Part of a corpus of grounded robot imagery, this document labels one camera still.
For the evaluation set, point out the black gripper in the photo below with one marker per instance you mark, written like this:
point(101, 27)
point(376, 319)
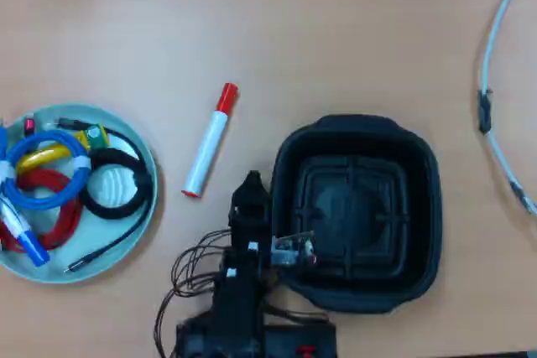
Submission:
point(251, 226)

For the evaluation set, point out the blue capped white marker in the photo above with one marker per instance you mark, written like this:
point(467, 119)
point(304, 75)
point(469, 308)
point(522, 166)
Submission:
point(35, 251)

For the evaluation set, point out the black square collapsible container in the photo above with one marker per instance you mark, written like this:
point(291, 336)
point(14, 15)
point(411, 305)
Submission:
point(356, 207)

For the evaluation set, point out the red clamp knob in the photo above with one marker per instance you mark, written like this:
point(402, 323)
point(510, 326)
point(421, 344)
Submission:
point(305, 350)

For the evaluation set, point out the light green round bowl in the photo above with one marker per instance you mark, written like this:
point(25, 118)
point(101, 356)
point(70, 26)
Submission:
point(126, 249)

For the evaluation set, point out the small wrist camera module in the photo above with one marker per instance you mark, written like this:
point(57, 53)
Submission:
point(283, 256)

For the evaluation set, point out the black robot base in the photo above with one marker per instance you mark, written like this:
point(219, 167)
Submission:
point(285, 339)

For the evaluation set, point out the green yellow small gadget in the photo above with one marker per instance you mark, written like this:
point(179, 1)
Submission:
point(97, 136)

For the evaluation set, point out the small red connector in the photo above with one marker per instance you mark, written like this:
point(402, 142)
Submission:
point(28, 125)

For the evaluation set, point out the red capped white marker pen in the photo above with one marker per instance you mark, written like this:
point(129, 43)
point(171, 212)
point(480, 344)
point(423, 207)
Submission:
point(210, 144)

